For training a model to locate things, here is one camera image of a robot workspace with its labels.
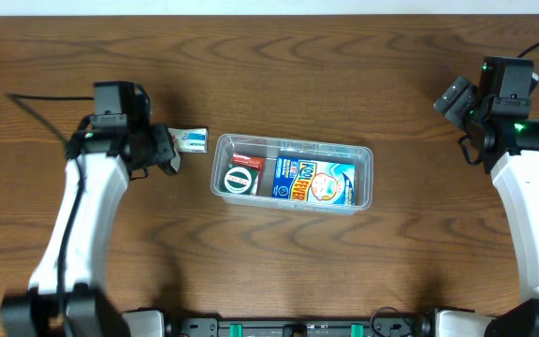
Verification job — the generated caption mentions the dark bottle white cap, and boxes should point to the dark bottle white cap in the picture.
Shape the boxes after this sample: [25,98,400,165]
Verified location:
[158,151,182,175]

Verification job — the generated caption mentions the green round-label box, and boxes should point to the green round-label box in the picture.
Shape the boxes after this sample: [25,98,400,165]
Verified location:
[220,164,259,196]

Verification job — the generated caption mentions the red orange Panadol box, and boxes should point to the red orange Panadol box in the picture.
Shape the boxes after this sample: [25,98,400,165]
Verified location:
[231,154,266,195]

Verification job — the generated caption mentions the blue Kool Fever box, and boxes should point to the blue Kool Fever box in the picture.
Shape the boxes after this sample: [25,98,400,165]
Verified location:
[271,156,356,205]

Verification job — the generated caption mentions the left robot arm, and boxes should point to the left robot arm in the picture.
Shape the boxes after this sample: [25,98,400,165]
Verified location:
[0,81,181,336]

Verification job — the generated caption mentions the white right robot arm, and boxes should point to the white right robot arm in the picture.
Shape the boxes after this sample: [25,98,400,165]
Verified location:
[422,56,539,336]

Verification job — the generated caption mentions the clear plastic container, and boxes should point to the clear plastic container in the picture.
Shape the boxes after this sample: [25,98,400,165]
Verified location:
[211,134,373,215]

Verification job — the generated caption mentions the white Panadol box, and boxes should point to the white Panadol box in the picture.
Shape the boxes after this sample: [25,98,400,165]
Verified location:
[168,128,208,153]

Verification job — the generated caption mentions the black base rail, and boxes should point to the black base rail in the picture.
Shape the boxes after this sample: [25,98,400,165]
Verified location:
[124,308,495,337]

